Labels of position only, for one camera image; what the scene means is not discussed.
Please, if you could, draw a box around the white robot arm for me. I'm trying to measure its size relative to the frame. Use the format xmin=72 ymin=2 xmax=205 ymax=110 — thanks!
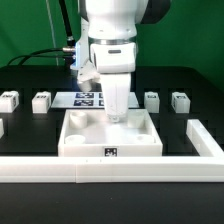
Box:
xmin=71 ymin=0 xmax=172 ymax=122

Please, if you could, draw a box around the white base marker plate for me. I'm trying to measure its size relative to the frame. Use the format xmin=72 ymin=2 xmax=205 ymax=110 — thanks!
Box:
xmin=50 ymin=91 xmax=140 ymax=109

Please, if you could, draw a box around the white L-shaped obstacle fence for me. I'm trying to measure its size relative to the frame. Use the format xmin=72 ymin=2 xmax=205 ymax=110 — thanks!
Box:
xmin=0 ymin=119 xmax=224 ymax=183

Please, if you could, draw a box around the black cable bundle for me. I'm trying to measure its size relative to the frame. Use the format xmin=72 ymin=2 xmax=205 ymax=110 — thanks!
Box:
xmin=6 ymin=0 xmax=77 ymax=67

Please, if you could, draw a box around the white block left edge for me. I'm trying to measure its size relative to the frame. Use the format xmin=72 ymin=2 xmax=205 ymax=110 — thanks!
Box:
xmin=0 ymin=118 xmax=4 ymax=139

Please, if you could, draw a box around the white square table top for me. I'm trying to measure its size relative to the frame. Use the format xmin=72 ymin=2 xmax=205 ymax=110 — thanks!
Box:
xmin=58 ymin=109 xmax=163 ymax=157

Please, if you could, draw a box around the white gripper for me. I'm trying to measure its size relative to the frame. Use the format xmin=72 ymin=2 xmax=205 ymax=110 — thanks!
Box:
xmin=90 ymin=43 xmax=136 ymax=122

